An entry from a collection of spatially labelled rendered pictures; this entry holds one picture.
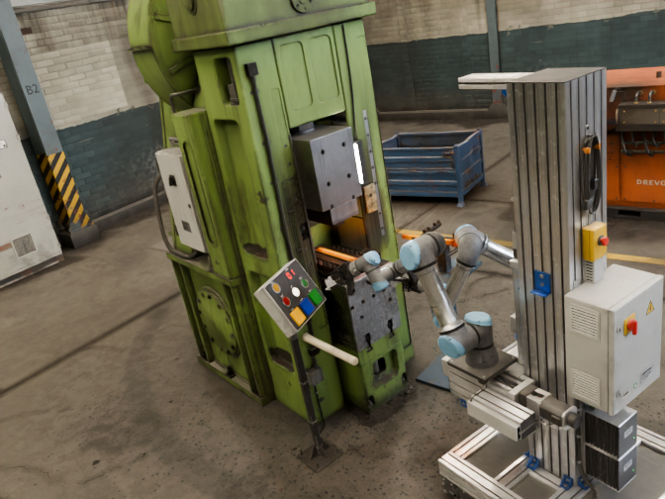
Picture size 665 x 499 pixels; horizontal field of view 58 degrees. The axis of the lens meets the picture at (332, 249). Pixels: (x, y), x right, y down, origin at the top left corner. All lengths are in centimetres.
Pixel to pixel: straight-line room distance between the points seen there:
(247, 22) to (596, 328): 208
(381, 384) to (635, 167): 350
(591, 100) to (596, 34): 806
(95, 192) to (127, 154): 74
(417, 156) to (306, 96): 390
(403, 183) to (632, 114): 266
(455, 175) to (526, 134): 464
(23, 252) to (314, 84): 539
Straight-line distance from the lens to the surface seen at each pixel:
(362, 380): 380
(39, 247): 816
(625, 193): 645
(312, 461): 369
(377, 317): 369
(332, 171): 332
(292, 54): 333
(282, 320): 300
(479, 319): 270
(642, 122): 606
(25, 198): 805
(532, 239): 253
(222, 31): 311
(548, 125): 233
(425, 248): 258
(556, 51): 1067
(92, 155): 912
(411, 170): 722
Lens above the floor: 242
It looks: 22 degrees down
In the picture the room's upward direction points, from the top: 11 degrees counter-clockwise
